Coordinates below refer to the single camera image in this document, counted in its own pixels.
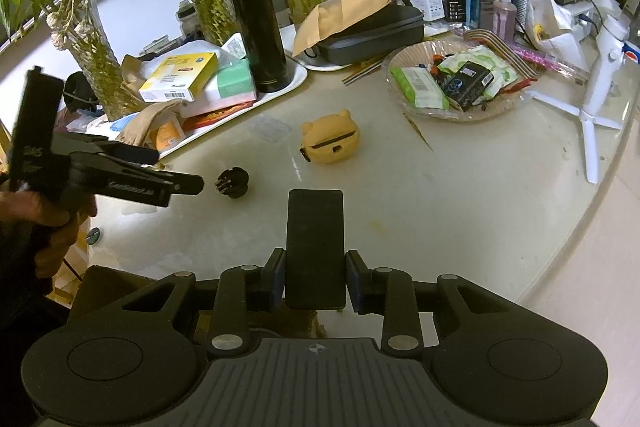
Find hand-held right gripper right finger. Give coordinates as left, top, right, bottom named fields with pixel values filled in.
left=346, top=249, right=521, bottom=354

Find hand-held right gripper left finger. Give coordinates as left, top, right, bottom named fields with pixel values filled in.
left=119, top=248, right=288, bottom=354

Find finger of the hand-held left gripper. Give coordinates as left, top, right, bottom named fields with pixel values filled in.
left=97, top=157, right=206, bottom=209
left=75, top=137, right=161, bottom=165

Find black rectangular block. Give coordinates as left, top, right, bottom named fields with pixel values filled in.
left=285, top=189, right=347, bottom=311

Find black knob with metal pins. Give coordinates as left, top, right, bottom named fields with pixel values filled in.
left=215, top=167, right=249, bottom=199

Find person's left forearm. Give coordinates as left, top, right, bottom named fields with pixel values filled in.
left=0, top=219, right=71, bottom=427

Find person's left hand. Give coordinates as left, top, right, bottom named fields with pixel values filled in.
left=0, top=189, right=99, bottom=280

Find brown paper bag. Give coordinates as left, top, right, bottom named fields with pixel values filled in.
left=117, top=99, right=183, bottom=148

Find orange packet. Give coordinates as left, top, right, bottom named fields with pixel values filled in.
left=150, top=117, right=190, bottom=152

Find yellow cardboard box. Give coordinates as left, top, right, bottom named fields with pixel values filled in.
left=138, top=52, right=220, bottom=102

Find red packet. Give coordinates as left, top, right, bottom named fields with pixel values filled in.
left=182, top=102, right=251, bottom=130

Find green tissue pack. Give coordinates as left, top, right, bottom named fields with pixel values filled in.
left=202, top=59, right=258, bottom=105

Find yellow bear-shaped case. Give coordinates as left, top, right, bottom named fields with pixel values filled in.
left=300, top=109, right=361, bottom=165

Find small white device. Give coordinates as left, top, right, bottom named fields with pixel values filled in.
left=175, top=0, right=201, bottom=28

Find thin brown stick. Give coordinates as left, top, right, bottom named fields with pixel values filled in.
left=402, top=112, right=435, bottom=154

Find black thermos bottle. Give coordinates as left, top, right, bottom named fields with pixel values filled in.
left=223, top=0, right=292, bottom=94

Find white tray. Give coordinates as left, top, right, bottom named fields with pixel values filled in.
left=160, top=57, right=307, bottom=155
left=280, top=24, right=361, bottom=72

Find green wet wipes pack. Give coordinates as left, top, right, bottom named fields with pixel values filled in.
left=390, top=66, right=451, bottom=110

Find glass bowl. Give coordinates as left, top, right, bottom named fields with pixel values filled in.
left=387, top=39, right=533, bottom=122

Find small black box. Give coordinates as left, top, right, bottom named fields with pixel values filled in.
left=444, top=61, right=496, bottom=112

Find dark grey zip case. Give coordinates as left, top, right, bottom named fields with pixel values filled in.
left=305, top=4, right=426, bottom=64

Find brown paper envelope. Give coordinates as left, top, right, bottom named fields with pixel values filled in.
left=291, top=0, right=396, bottom=58

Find green and white wipes pack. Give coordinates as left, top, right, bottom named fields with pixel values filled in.
left=437, top=46, right=518, bottom=100

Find pink plastic packet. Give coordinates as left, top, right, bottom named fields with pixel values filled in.
left=510, top=46, right=588, bottom=80

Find pink soap bottle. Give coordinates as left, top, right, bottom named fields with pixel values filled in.
left=492, top=0, right=518, bottom=42

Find blue box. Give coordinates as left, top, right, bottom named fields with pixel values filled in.
left=465, top=0, right=501, bottom=30

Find white gimbal tripod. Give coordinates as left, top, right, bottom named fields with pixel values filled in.
left=525, top=14, right=628, bottom=185

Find white plastic bag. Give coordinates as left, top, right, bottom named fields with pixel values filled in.
left=525, top=0, right=593, bottom=72

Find cola bottle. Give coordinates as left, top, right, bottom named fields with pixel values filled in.
left=620, top=39, right=640, bottom=68

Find rainbow ribbon cable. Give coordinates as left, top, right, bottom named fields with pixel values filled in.
left=462, top=28, right=538, bottom=80

